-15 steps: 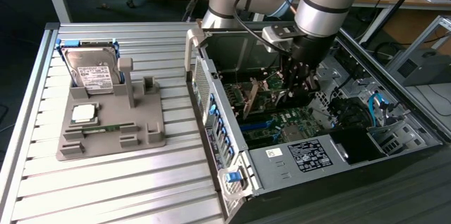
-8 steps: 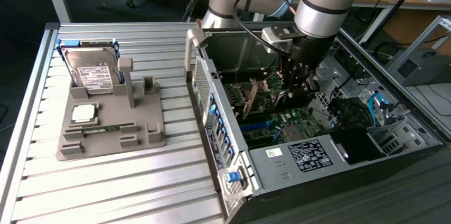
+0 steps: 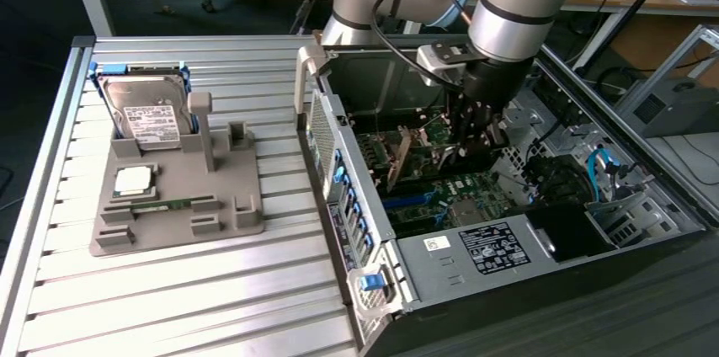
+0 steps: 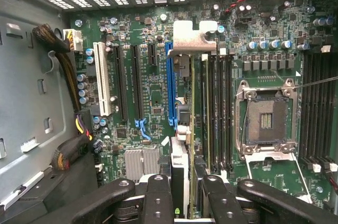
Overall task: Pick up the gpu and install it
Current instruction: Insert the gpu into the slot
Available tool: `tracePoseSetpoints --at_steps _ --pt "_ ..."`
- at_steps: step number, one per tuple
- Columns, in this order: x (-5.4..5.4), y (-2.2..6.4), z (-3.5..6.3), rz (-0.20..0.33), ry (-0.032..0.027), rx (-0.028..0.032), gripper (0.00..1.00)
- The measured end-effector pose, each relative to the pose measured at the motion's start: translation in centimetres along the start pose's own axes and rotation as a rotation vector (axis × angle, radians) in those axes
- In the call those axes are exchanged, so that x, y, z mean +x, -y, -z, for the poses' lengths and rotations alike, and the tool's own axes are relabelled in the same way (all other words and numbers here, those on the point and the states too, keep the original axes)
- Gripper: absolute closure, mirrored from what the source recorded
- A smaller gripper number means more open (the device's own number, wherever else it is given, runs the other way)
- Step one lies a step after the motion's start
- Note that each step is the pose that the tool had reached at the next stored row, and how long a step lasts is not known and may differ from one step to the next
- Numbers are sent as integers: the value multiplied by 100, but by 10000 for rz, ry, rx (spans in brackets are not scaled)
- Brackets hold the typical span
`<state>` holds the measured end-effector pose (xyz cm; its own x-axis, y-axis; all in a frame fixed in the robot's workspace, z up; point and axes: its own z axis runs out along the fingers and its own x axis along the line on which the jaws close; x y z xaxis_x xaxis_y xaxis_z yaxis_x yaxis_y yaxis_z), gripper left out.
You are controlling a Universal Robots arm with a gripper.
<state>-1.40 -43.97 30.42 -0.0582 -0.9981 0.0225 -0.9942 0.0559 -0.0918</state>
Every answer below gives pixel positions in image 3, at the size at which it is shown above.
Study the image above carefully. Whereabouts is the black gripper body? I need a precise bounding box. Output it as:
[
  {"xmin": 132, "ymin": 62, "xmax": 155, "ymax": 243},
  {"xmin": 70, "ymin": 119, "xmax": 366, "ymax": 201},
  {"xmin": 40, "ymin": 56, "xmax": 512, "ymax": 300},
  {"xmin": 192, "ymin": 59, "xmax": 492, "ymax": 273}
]
[{"xmin": 459, "ymin": 58, "xmax": 535, "ymax": 108}]

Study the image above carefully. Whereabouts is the green graphics card black shroud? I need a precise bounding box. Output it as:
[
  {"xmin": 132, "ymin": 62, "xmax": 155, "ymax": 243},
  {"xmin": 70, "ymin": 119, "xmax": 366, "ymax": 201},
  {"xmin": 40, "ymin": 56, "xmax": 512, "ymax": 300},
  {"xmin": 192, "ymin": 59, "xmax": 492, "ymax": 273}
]
[{"xmin": 387, "ymin": 123, "xmax": 507, "ymax": 194}]

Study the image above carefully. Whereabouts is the metal disk bay cage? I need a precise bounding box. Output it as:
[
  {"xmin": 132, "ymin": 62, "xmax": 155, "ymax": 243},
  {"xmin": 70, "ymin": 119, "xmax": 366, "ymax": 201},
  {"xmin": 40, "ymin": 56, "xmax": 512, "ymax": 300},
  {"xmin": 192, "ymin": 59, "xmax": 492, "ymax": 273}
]
[{"xmin": 502, "ymin": 87, "xmax": 563, "ymax": 173}]

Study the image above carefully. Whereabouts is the green motherboard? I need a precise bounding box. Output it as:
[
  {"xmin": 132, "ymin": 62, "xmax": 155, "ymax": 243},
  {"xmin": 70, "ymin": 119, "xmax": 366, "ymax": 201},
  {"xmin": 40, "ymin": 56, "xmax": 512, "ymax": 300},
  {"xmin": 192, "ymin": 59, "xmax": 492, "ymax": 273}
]
[{"xmin": 351, "ymin": 115, "xmax": 518, "ymax": 236}]

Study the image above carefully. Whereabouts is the grey chipset heatsink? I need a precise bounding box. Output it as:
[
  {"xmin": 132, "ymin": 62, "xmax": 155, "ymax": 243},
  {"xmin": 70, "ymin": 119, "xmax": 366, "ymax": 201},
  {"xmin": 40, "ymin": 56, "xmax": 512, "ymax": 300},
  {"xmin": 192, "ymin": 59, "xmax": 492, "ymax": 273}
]
[{"xmin": 448, "ymin": 199, "xmax": 488, "ymax": 226}]

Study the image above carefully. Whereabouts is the blue expansion slot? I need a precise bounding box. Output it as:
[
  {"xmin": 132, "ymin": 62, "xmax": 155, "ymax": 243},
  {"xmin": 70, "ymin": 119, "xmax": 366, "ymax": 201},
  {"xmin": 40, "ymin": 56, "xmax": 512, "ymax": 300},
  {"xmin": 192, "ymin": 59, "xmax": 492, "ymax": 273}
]
[{"xmin": 383, "ymin": 192, "xmax": 431, "ymax": 209}]

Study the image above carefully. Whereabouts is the open black PC case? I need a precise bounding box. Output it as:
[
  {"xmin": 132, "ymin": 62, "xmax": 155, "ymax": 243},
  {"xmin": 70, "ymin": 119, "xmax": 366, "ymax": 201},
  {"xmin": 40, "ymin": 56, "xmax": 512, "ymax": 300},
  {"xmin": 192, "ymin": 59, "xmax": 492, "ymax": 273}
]
[{"xmin": 295, "ymin": 39, "xmax": 709, "ymax": 357}]

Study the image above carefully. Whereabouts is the black stand pole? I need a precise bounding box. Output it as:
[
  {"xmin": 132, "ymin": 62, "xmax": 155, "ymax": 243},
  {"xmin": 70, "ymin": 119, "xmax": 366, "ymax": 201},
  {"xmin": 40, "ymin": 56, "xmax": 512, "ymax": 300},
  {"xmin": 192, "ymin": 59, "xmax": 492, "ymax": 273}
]
[{"xmin": 572, "ymin": 0, "xmax": 690, "ymax": 76}]

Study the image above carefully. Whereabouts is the grey metal machine box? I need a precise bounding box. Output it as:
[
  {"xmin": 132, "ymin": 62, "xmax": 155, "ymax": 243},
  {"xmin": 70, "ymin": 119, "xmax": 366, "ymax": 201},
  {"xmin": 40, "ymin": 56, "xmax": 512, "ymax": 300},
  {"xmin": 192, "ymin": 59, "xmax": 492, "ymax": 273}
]
[{"xmin": 615, "ymin": 77, "xmax": 719, "ymax": 139}]

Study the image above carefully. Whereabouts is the grey power supply unit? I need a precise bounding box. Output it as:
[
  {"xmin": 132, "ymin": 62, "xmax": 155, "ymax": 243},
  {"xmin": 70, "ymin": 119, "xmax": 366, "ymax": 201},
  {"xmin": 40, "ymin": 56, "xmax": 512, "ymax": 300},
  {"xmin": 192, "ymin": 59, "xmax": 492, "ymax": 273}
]
[{"xmin": 395, "ymin": 216, "xmax": 558, "ymax": 303}]

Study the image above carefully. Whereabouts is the grey plastic parts rack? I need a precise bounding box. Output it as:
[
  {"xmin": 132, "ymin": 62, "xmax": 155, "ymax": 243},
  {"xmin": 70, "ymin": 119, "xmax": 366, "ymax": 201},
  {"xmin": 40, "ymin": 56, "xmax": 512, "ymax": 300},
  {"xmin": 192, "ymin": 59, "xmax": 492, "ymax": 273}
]
[{"xmin": 90, "ymin": 90, "xmax": 267, "ymax": 258}]

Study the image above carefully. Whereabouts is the hard disk with blue carrier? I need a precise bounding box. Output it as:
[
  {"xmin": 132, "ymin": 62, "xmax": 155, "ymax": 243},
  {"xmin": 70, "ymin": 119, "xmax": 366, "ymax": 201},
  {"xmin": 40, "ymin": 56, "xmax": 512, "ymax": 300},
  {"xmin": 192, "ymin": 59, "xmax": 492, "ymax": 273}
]
[{"xmin": 90, "ymin": 62, "xmax": 196, "ymax": 152}]

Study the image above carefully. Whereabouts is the green RAM stick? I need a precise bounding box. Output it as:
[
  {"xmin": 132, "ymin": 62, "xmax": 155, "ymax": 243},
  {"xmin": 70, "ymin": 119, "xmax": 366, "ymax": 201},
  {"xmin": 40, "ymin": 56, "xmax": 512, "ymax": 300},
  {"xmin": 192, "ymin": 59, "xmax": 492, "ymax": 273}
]
[{"xmin": 130, "ymin": 200, "xmax": 190, "ymax": 211}]

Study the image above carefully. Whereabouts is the silver CPU chip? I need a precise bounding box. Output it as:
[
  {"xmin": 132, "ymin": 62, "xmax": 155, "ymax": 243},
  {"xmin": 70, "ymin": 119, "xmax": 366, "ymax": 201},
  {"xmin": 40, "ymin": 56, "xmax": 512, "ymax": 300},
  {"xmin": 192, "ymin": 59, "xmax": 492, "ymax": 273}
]
[{"xmin": 114, "ymin": 166, "xmax": 156, "ymax": 198}]

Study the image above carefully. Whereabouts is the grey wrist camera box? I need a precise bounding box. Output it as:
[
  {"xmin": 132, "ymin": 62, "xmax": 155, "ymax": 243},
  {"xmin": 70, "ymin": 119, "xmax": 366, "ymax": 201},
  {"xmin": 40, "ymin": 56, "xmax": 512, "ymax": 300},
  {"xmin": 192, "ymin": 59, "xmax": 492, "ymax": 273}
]
[{"xmin": 416, "ymin": 43, "xmax": 474, "ymax": 80}]

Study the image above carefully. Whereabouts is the blue wire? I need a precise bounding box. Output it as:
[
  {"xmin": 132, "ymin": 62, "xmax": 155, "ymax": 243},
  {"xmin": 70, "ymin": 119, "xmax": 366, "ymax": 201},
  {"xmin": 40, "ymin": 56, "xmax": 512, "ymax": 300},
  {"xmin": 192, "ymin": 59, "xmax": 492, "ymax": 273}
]
[{"xmin": 587, "ymin": 144, "xmax": 619, "ymax": 202}]

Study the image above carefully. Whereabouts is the black camera cable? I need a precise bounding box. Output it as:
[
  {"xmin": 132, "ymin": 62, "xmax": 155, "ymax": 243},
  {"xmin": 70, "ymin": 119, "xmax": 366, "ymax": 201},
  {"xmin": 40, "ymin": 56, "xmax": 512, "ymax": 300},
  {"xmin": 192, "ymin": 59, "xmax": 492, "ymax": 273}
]
[{"xmin": 368, "ymin": 0, "xmax": 468, "ymax": 93}]

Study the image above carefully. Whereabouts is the black plastic air duct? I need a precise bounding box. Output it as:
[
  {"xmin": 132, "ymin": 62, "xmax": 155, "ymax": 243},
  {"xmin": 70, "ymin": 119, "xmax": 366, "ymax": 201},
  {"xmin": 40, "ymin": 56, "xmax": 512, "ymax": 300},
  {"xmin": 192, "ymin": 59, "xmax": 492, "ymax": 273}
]
[{"xmin": 524, "ymin": 203, "xmax": 611, "ymax": 264}]

